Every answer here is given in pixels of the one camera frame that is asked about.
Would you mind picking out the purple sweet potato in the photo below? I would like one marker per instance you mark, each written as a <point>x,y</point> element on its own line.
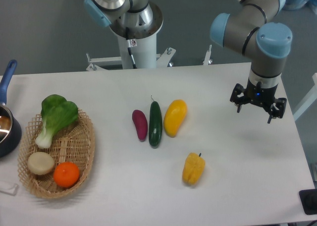
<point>141,124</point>

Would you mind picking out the green bok choy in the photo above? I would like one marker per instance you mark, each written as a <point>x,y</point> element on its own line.
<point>57,113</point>

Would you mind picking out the yellow mango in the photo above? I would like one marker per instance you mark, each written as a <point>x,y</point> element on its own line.
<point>174,117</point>

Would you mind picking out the black device at table edge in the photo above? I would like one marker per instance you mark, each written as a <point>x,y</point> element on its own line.
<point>308,199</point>

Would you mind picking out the orange tangerine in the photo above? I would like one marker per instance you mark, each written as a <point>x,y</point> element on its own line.
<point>66,174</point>

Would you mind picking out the white frame at right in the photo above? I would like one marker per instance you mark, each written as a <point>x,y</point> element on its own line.
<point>307,100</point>

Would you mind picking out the clear plastic piece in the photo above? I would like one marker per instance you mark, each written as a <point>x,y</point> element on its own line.
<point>8,188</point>

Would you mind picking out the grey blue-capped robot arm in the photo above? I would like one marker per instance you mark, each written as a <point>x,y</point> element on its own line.
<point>251,32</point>

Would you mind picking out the blue saucepan with handle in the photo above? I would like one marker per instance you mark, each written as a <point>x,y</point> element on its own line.
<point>10,129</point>

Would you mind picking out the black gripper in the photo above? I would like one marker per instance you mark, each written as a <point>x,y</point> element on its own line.
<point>260,92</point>

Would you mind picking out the beige round bun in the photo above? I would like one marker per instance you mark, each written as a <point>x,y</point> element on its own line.
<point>40,163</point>

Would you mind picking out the green cucumber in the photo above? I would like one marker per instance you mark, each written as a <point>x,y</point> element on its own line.
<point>155,124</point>

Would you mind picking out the woven wicker basket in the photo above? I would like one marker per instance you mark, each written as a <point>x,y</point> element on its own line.
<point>75,143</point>

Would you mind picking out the yellow bell pepper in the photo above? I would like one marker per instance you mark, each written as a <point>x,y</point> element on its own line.
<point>193,168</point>

